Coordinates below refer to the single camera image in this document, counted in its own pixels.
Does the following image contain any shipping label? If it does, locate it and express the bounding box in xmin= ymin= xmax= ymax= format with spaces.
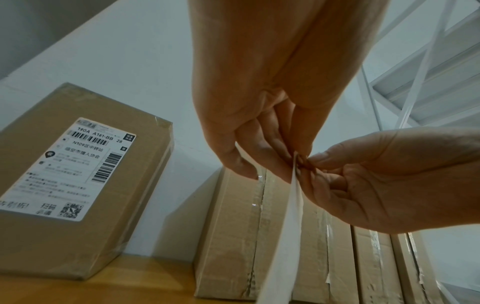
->
xmin=234 ymin=142 xmax=306 ymax=304
xmin=0 ymin=116 xmax=138 ymax=223

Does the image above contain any white metal rack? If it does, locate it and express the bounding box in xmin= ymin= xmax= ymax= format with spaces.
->
xmin=357 ymin=0 xmax=480 ymax=133

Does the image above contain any person's left hand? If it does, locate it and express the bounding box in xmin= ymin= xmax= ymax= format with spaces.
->
xmin=186 ymin=0 xmax=391 ymax=184

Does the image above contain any person's right hand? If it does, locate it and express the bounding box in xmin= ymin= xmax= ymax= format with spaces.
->
xmin=292 ymin=126 xmax=480 ymax=235

